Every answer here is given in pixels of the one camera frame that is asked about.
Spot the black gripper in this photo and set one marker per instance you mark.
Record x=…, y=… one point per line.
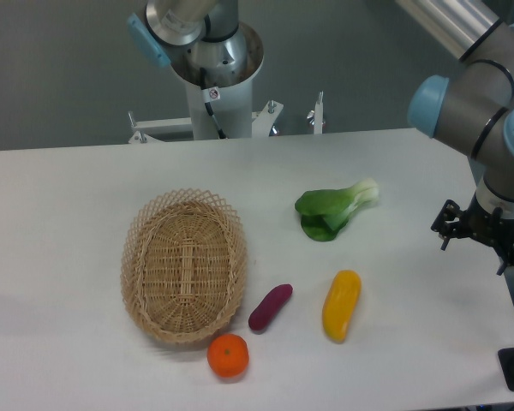
x=488, y=220

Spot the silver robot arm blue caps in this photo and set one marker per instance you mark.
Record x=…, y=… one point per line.
x=474, y=115

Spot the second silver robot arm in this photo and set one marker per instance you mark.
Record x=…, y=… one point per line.
x=202, y=40

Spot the purple sweet potato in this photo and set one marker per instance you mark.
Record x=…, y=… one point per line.
x=269, y=307

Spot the yellow orange mango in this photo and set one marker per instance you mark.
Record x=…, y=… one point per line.
x=340, y=304

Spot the green bok choy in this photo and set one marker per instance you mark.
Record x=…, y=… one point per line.
x=325, y=212

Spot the orange tangerine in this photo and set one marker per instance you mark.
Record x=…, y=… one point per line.
x=228, y=356

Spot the oval wicker basket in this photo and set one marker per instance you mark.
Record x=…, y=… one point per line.
x=184, y=266

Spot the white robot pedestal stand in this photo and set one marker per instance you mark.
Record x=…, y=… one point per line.
x=218, y=112

